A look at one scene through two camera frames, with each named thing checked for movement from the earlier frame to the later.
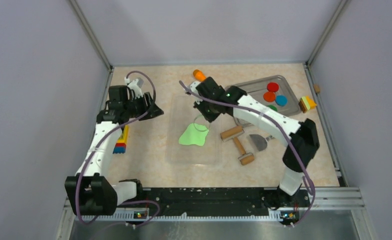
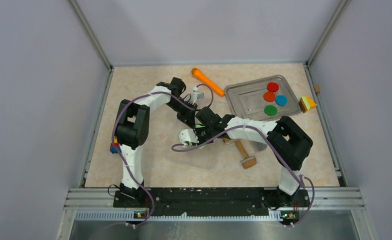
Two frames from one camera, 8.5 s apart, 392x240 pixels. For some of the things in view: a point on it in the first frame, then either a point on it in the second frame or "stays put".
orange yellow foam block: [306, 103] stays put
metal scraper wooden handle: [260, 142] stays put
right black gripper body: [208, 111] → [204, 133]
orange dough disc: [269, 96] stays put
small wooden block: [317, 88] stays put
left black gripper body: [137, 106] → [183, 112]
